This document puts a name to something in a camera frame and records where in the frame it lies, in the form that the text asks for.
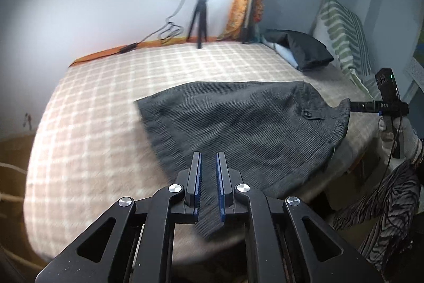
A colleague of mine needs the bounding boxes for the grey houndstooth pants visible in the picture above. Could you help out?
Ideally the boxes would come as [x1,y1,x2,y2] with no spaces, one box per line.
[137,82,350,240]

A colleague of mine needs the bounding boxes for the zebra patterned sleeve forearm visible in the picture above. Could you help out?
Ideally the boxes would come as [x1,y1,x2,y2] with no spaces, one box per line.
[332,158,423,275]

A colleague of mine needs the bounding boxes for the gloved right hand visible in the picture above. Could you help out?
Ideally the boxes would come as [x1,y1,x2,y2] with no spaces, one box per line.
[378,117,423,169]

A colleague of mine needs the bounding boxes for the green striped white pillow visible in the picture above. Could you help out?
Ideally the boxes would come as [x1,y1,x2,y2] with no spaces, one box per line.
[313,0,382,101]

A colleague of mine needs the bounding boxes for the black pillow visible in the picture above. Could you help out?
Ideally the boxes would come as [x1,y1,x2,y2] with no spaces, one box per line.
[262,29,334,72]

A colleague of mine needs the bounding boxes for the light blue pillow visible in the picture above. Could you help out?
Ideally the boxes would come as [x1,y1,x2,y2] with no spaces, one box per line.
[261,37,298,69]

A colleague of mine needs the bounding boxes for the pink plaid bed blanket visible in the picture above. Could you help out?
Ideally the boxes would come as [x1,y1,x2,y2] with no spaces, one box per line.
[24,42,364,258]

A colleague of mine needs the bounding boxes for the metal pole stand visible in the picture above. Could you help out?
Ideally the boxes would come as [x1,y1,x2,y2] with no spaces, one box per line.
[240,0,256,44]

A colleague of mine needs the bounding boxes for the orange patterned cloth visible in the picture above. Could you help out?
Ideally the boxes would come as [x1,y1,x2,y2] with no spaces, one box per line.
[217,0,264,42]

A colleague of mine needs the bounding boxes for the black tripod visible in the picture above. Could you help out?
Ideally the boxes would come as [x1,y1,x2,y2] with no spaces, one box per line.
[186,0,208,49]

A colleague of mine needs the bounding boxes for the black power cable with controller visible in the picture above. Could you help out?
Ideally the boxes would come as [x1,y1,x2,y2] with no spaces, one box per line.
[118,0,195,55]

